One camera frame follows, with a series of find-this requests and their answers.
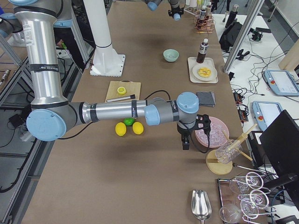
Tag cream serving tray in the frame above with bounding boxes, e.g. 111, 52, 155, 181
187, 57, 218, 84

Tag teach pendant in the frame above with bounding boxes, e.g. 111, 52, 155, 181
251, 101, 283, 131
263, 70, 299, 97

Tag copper wire bottle rack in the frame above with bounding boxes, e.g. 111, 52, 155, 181
193, 15, 215, 34

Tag wine glass rack tray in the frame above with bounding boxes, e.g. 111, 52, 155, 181
217, 171, 277, 224

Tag grey folded cloth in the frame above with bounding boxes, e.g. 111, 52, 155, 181
196, 91, 216, 107

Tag pink bowl of ice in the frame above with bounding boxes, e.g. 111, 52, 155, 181
195, 117, 229, 148

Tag steel ice scoop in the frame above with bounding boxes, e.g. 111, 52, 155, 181
191, 189, 212, 224

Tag glazed twisted donut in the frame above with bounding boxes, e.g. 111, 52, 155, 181
198, 67, 211, 78

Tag teach pendant upper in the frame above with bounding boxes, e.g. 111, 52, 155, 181
263, 70, 299, 97

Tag whole yellow lemon lower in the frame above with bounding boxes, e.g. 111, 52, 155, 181
115, 122, 127, 136

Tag white round plate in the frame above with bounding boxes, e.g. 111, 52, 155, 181
192, 64, 217, 82

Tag aluminium frame post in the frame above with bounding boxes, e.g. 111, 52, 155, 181
223, 0, 264, 74

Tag bamboo cutting board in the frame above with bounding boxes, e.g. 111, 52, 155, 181
105, 81, 141, 102

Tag whole yellow lemon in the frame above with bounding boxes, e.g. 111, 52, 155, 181
132, 122, 144, 135
115, 122, 127, 136

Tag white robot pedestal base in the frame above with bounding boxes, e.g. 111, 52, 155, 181
84, 0, 125, 77

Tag black monitor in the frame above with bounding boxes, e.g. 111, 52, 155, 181
260, 110, 299, 175

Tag half lemon slice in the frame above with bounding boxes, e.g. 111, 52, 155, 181
117, 86, 127, 95

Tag steel muddler black tip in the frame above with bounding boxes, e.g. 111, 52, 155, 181
106, 94, 135, 103

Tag dark bottle in rack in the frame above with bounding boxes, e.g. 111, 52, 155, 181
198, 5, 206, 20

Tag clear glass mug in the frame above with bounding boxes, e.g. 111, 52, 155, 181
215, 140, 242, 164

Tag ice cubes in green bowl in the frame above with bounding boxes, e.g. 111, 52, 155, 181
166, 52, 176, 59

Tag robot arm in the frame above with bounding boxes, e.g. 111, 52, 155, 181
13, 0, 211, 150
144, 0, 184, 17

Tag dark drink bottle on tray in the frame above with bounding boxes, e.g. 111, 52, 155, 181
196, 38, 209, 63

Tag wooden glass drying stand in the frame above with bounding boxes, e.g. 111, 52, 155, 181
206, 124, 257, 175

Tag teach pendant lower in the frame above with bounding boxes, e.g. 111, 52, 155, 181
251, 101, 283, 131

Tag white wire rack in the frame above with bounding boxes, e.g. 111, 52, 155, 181
184, 0, 201, 16

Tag green lime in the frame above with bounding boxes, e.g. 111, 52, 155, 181
123, 118, 135, 126

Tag black backpack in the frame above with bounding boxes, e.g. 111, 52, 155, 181
219, 21, 242, 52

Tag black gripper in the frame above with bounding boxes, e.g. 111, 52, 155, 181
168, 7, 184, 15
177, 114, 211, 150

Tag light blue cup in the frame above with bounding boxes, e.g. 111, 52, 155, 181
173, 13, 181, 21

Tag whole yellow lemon upper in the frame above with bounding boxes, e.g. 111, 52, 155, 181
132, 122, 144, 135

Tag pale green bowl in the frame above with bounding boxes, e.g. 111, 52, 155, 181
163, 49, 179, 63

